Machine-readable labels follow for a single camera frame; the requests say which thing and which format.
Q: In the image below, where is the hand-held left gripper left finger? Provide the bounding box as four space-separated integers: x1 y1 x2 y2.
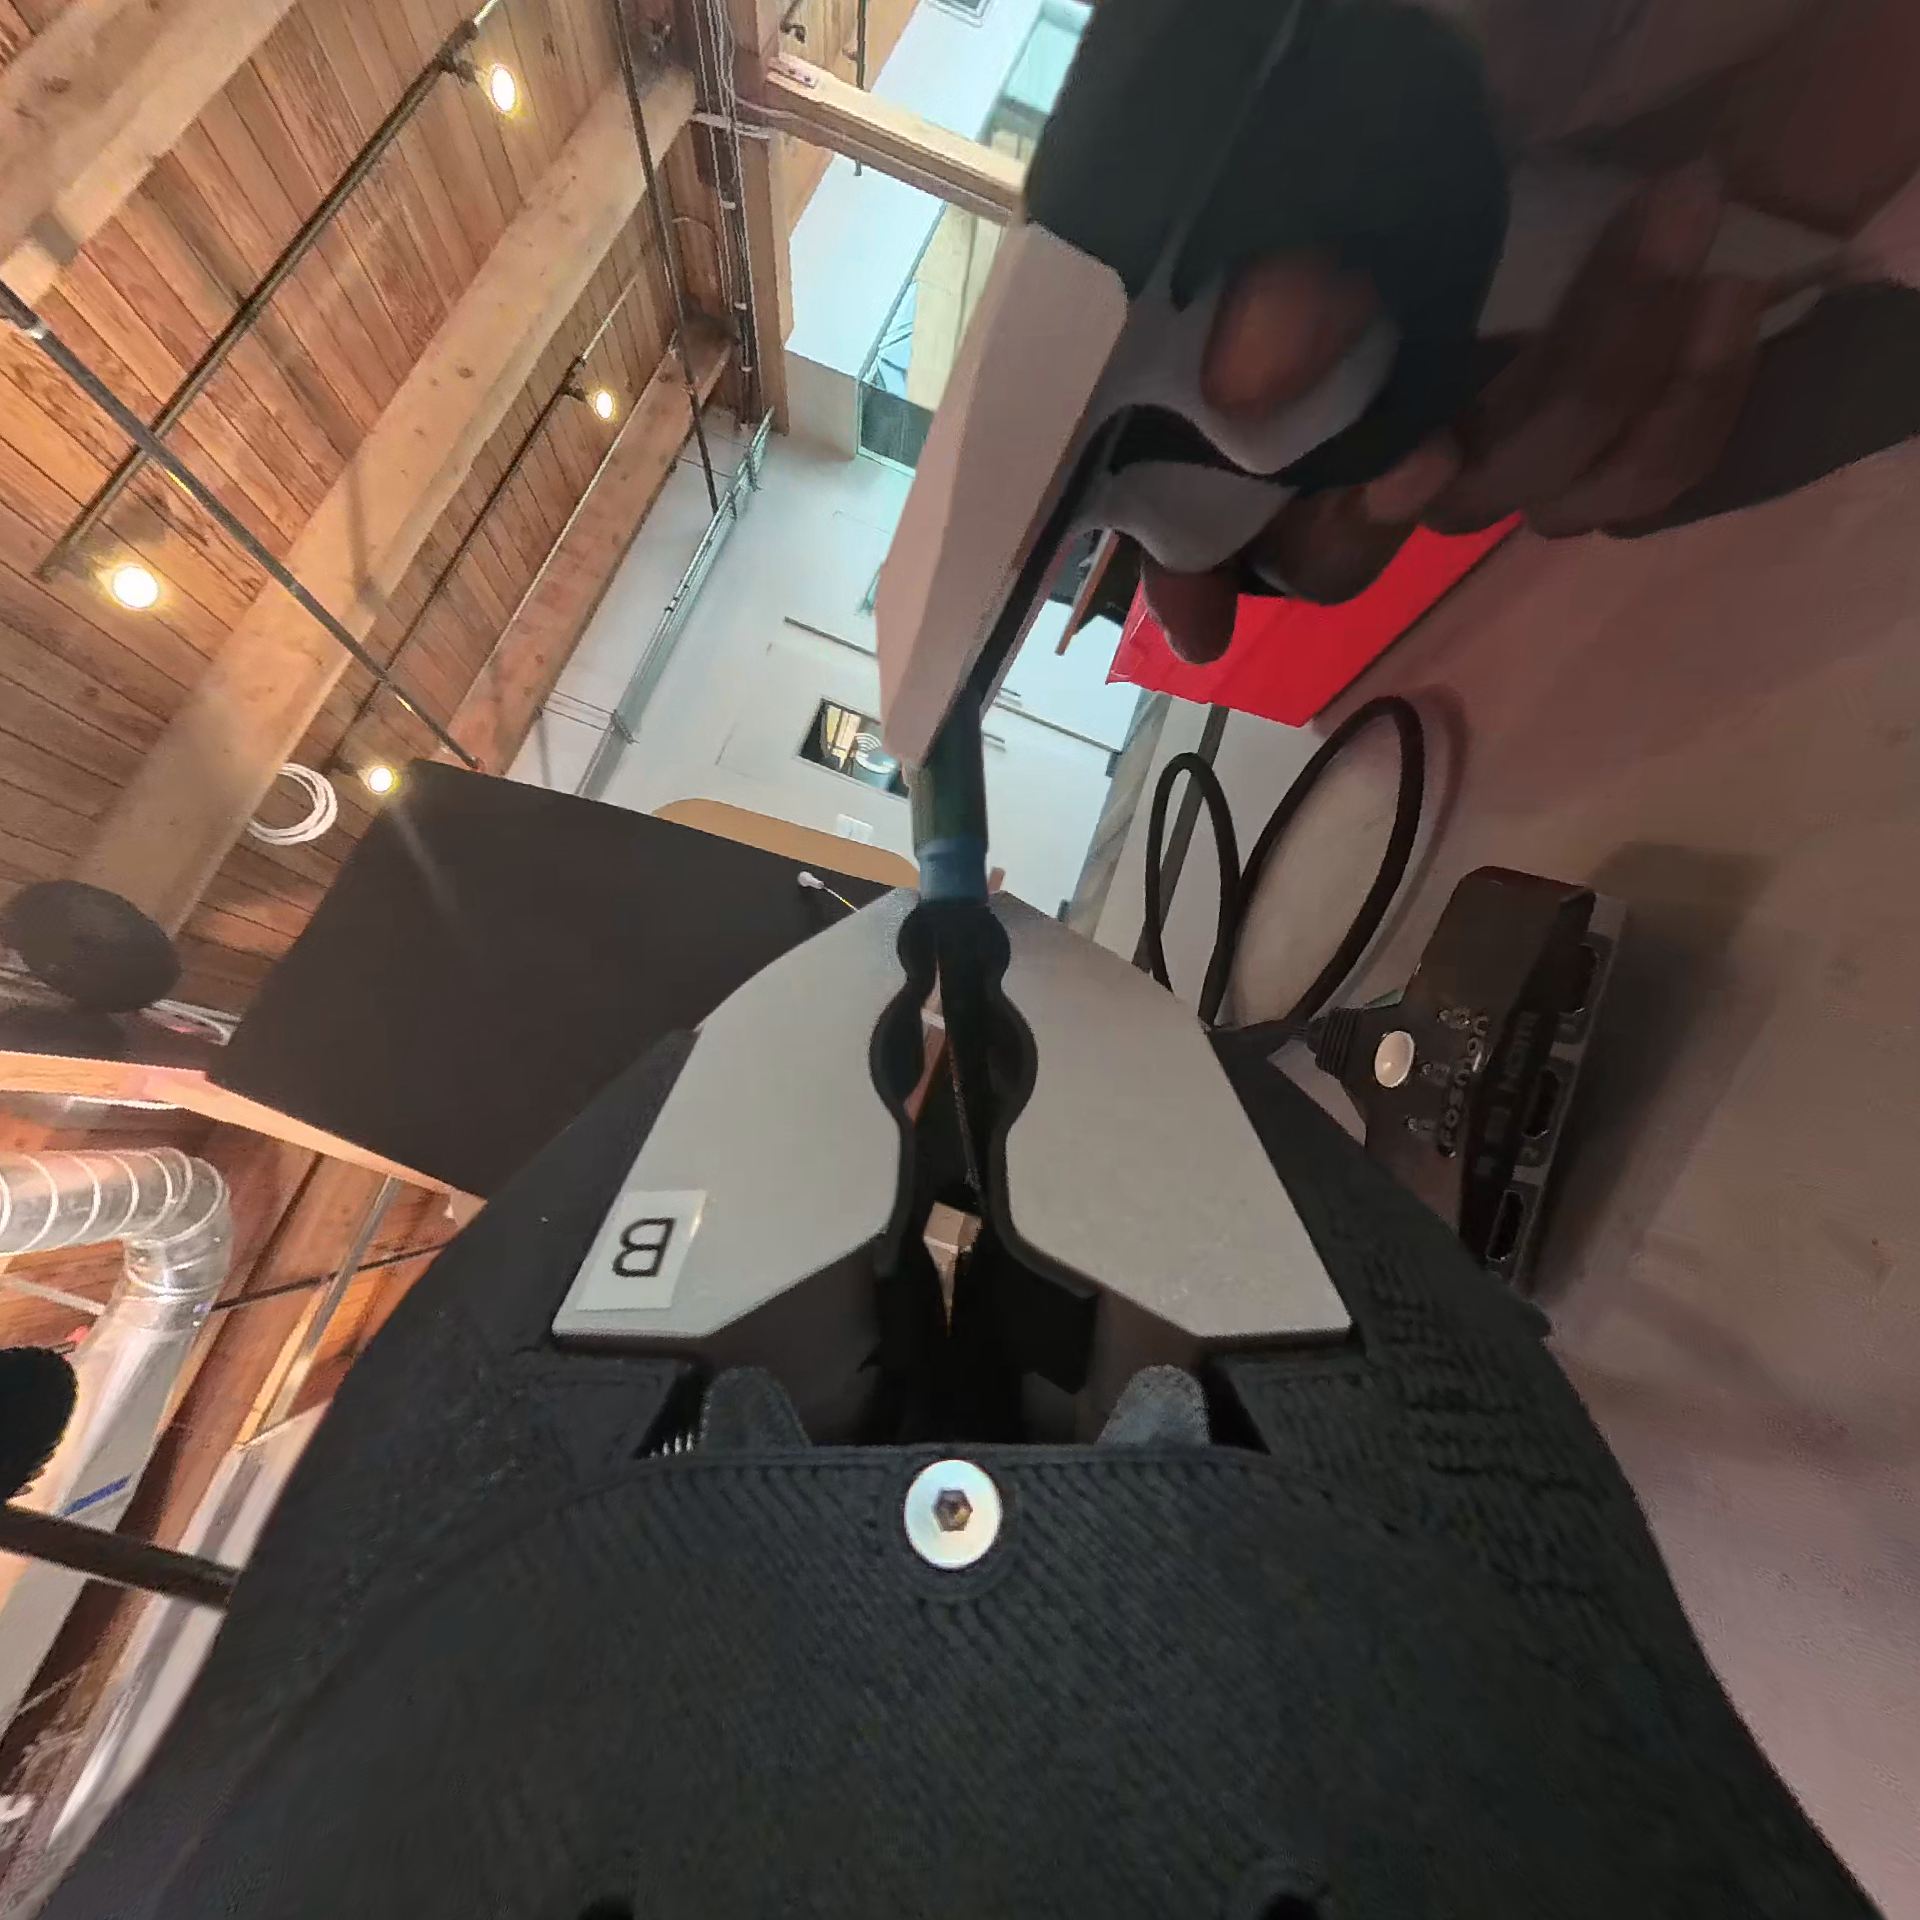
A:
551 886 923 1354

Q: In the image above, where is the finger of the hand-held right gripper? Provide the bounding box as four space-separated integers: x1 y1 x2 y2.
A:
873 225 1136 771

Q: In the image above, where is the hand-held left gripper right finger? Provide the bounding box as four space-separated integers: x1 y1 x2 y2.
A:
983 891 1355 1373

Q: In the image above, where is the black braided hdmi cable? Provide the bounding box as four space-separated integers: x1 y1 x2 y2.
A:
900 748 1009 1442

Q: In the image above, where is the red plastic bin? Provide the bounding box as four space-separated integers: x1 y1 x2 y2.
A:
1106 510 1524 732

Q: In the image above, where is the black hdmi switch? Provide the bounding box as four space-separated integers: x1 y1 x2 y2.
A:
1359 865 1630 1297

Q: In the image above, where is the person's right forearm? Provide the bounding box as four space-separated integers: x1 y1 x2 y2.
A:
1478 0 1920 243

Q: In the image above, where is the black panel with wooden edge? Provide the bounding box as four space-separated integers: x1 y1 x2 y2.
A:
224 757 921 1190

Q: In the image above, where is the silver air duct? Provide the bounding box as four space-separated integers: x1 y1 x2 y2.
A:
0 1148 238 1517

